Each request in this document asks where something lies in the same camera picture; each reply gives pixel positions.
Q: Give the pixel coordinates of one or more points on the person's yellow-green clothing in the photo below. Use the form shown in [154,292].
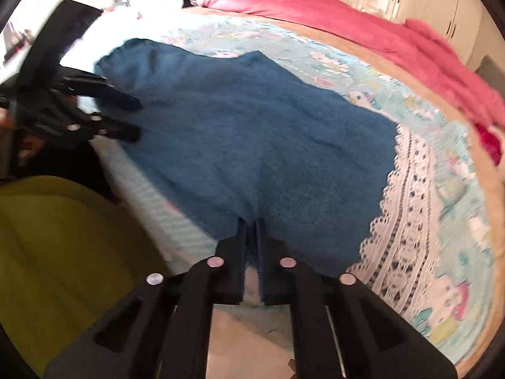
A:
[59,244]

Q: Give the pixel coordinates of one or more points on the blue denim pants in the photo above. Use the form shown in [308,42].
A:
[236,126]

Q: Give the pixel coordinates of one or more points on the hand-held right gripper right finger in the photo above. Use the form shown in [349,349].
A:
[263,252]

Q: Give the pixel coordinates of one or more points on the red cloth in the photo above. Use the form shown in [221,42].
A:
[491,142]

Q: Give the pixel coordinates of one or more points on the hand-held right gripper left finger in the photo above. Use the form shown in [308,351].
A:
[236,252]

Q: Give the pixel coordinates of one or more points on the grey pillow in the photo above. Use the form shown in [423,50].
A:
[493,71]

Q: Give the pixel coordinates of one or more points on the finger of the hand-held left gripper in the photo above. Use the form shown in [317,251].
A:
[106,90]
[114,129]

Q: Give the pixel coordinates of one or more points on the cartoon printed blanket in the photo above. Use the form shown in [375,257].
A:
[434,205]

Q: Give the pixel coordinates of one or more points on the pink comforter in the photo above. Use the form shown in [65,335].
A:
[355,19]

